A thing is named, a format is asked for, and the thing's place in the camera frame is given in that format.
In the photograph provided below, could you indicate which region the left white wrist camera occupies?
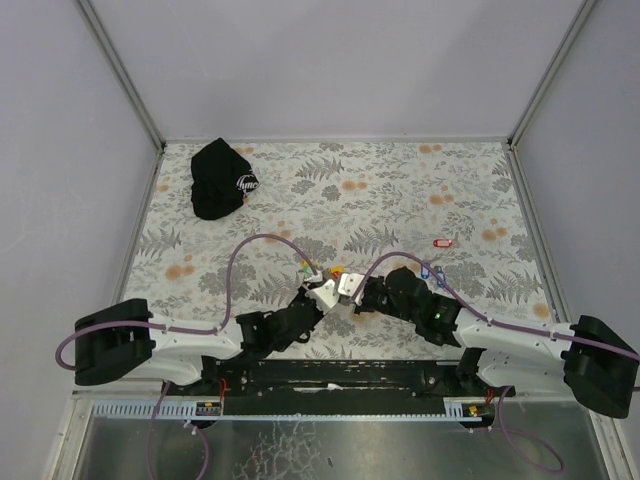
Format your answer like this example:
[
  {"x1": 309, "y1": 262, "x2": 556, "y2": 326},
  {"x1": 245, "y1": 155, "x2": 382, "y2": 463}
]
[{"x1": 304, "y1": 273, "x2": 340, "y2": 314}]

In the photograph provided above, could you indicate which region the blue key tag right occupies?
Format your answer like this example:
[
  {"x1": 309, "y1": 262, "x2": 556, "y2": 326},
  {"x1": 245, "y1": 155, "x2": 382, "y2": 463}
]
[{"x1": 435, "y1": 266, "x2": 446, "y2": 288}]

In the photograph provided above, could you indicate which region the blue key tag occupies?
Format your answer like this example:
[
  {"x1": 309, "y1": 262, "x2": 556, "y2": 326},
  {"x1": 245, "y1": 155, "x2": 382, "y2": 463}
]
[
  {"x1": 435, "y1": 266, "x2": 446, "y2": 288},
  {"x1": 420, "y1": 262, "x2": 431, "y2": 280}
]

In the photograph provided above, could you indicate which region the blue key tag left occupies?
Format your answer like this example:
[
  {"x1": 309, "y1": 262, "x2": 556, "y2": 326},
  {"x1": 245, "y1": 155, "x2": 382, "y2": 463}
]
[{"x1": 420, "y1": 262, "x2": 431, "y2": 280}]

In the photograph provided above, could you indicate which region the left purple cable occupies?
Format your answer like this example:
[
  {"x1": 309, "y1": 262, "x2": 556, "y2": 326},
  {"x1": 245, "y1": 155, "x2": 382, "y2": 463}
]
[{"x1": 54, "y1": 233, "x2": 324, "y2": 480}]

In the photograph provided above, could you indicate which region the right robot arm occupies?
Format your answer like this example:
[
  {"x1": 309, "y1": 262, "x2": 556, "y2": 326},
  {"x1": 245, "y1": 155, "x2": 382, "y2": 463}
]
[{"x1": 338, "y1": 267, "x2": 639, "y2": 419}]

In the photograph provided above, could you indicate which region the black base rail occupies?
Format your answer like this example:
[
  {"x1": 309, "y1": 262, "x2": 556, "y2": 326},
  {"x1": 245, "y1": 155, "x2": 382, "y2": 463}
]
[{"x1": 159, "y1": 357, "x2": 516, "y2": 416}]

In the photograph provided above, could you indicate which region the red key tag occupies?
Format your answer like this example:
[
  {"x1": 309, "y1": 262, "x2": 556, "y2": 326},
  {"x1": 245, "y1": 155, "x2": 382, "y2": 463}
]
[{"x1": 433, "y1": 238, "x2": 453, "y2": 248}]

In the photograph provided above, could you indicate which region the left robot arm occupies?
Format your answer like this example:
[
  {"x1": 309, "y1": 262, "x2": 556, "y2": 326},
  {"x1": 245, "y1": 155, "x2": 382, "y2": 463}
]
[{"x1": 72, "y1": 281, "x2": 339, "y2": 386}]

